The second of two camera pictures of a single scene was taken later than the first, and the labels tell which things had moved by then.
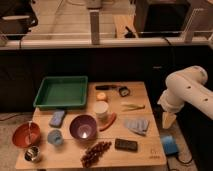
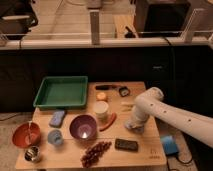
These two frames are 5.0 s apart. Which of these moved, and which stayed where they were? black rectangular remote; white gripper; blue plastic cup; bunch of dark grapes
Moved: white gripper
Stayed: black rectangular remote; blue plastic cup; bunch of dark grapes
